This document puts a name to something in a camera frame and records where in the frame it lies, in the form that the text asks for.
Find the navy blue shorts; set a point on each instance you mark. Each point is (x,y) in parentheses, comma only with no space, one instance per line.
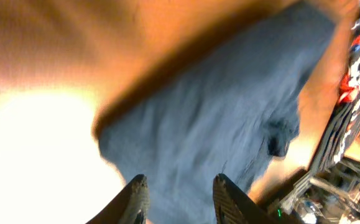
(230,113)

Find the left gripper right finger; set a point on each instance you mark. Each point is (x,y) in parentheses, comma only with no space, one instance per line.
(233,206)

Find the black graphic t-shirt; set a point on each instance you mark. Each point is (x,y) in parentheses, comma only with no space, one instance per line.
(344,124)

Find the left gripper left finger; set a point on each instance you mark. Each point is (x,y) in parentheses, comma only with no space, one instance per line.
(130,206)

